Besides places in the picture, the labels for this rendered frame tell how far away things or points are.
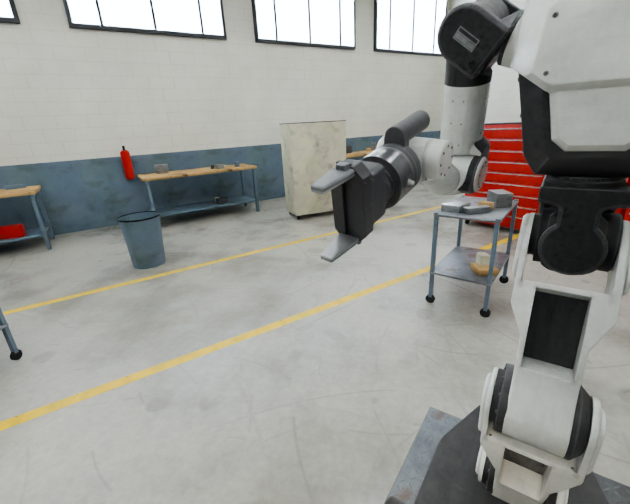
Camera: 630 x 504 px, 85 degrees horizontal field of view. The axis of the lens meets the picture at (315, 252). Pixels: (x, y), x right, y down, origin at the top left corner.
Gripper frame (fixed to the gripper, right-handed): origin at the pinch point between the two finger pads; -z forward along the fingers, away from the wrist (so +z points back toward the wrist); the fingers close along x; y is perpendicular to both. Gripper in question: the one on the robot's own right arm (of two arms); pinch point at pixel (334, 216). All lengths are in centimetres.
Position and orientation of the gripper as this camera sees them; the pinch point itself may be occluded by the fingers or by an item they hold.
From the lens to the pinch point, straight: 47.2
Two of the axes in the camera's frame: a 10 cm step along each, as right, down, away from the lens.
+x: -1.2, -8.0, -5.8
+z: 6.1, -5.2, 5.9
